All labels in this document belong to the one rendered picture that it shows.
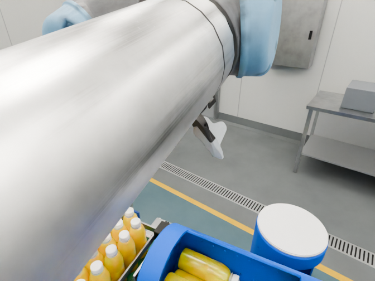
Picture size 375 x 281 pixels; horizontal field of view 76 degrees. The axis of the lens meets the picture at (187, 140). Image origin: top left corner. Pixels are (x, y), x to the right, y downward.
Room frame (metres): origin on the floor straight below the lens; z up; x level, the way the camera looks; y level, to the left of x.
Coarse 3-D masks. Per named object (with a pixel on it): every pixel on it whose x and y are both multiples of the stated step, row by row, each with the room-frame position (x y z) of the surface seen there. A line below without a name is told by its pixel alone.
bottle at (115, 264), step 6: (120, 252) 0.58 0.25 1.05; (108, 258) 0.54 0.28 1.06; (114, 258) 0.54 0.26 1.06; (120, 258) 0.55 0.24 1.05; (108, 264) 0.53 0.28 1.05; (114, 264) 0.53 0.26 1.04; (120, 264) 0.54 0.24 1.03; (114, 270) 0.53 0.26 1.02; (120, 270) 0.54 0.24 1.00; (114, 276) 0.53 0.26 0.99; (120, 276) 0.54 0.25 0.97
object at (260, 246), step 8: (256, 224) 0.74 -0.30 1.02; (256, 232) 0.71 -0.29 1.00; (256, 240) 0.70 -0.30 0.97; (264, 240) 0.65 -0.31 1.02; (256, 248) 0.68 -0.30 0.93; (264, 248) 0.64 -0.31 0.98; (272, 248) 0.62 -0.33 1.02; (264, 256) 0.64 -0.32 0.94; (272, 256) 0.61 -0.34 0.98; (280, 256) 0.59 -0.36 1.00; (288, 256) 0.58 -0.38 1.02; (296, 256) 0.58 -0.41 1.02; (320, 256) 0.59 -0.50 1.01; (288, 264) 0.58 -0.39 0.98; (296, 264) 0.57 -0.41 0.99; (304, 264) 0.57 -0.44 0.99; (312, 264) 0.57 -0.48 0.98; (304, 272) 0.72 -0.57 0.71
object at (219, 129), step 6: (210, 126) 0.41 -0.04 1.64; (216, 126) 0.42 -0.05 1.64; (222, 126) 0.42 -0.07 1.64; (198, 132) 0.39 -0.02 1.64; (216, 132) 0.41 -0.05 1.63; (222, 132) 0.41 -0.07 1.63; (198, 138) 0.40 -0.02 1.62; (204, 138) 0.39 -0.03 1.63; (216, 138) 0.40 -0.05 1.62; (222, 138) 0.41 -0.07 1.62; (204, 144) 0.40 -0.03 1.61; (210, 144) 0.38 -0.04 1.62; (216, 144) 0.39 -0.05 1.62; (210, 150) 0.39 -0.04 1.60; (216, 150) 0.39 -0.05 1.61; (216, 156) 0.39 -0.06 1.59; (222, 156) 0.40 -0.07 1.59
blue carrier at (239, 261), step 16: (176, 224) 0.57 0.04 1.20; (160, 240) 0.48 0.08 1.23; (176, 240) 0.48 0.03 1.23; (192, 240) 0.60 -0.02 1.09; (208, 240) 0.51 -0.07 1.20; (160, 256) 0.44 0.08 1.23; (176, 256) 0.58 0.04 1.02; (208, 256) 0.56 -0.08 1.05; (224, 256) 0.54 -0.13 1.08; (240, 256) 0.52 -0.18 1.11; (256, 256) 0.45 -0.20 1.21; (144, 272) 0.41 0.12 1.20; (160, 272) 0.40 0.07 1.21; (240, 272) 0.51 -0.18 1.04; (256, 272) 0.49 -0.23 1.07; (272, 272) 0.47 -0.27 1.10; (288, 272) 0.40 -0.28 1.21
